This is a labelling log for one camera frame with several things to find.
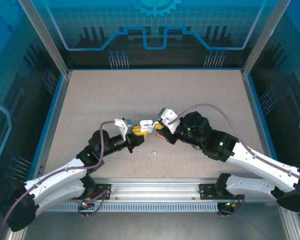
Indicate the white earbud charging case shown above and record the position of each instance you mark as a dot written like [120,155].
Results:
[146,128]

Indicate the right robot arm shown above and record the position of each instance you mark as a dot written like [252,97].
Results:
[265,162]

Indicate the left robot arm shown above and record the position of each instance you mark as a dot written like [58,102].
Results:
[60,191]

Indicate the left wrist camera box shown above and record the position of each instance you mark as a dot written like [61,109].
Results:
[127,125]

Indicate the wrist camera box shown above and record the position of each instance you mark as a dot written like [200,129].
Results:
[170,117]
[127,125]

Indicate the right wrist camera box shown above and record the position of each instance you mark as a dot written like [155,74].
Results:
[170,117]

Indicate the table side rail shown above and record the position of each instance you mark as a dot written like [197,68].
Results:
[261,125]
[52,125]

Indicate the long aluminium base rail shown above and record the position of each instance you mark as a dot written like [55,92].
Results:
[152,187]

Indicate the blue printed enclosure panel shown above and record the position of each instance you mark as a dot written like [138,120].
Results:
[290,75]
[90,15]
[10,75]

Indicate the aluminium frame post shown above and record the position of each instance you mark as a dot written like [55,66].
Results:
[259,37]
[46,37]

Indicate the aluminium lower frame rail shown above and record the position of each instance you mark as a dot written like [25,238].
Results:
[292,225]

